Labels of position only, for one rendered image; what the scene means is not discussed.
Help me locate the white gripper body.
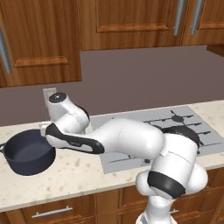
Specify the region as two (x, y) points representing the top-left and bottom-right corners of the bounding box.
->
(39, 122), (50, 137)

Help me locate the dark blue cooking pot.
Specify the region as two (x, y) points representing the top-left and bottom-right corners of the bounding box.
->
(0, 128), (57, 177)

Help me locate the wooden drawer front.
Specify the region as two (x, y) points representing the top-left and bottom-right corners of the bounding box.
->
(121, 185), (151, 224)
(20, 193), (97, 224)

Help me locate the grey hob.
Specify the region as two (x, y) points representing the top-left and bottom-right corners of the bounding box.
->
(87, 105), (224, 175)

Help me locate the wooden base cupboard front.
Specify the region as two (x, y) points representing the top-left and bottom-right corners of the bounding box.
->
(200, 167), (224, 224)

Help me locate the pale grey wall socket plate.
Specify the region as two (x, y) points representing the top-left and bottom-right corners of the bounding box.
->
(42, 87), (58, 123)

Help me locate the silver cupboard handle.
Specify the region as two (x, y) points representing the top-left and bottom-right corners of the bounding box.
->
(0, 26), (13, 75)
(173, 0), (187, 37)
(190, 0), (205, 37)

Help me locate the large wooden wall cupboard door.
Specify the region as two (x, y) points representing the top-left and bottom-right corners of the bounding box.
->
(0, 0), (83, 88)

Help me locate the wide wooden wall cupboard door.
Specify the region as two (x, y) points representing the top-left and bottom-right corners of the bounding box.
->
(78, 0), (187, 52)

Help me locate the narrow wooden wall cupboard door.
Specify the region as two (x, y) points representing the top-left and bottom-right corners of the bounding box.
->
(180, 0), (224, 46)

